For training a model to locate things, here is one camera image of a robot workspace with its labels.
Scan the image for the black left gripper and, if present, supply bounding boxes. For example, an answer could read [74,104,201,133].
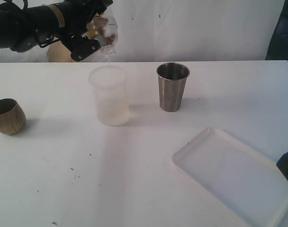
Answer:
[61,0,113,61]

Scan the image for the clear plastic dome lid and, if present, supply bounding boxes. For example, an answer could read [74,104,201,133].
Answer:
[91,14,118,60]

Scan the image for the clear measuring shaker cup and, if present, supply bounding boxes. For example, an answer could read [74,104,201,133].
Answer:
[82,6,118,44]

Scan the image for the brown wooden pieces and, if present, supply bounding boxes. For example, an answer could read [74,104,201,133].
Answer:
[84,16,108,39]

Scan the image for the stainless steel cup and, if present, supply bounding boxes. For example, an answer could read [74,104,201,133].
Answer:
[156,62,190,112]

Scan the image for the brown wooden cup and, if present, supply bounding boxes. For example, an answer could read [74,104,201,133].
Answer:
[0,98,26,135]

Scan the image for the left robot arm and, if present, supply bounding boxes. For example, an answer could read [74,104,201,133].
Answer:
[0,0,113,61]

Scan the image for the frosted plastic tall container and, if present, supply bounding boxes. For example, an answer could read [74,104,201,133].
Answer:
[89,65,130,126]

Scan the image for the white plastic tray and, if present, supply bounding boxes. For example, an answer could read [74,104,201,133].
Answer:
[171,127,288,227]

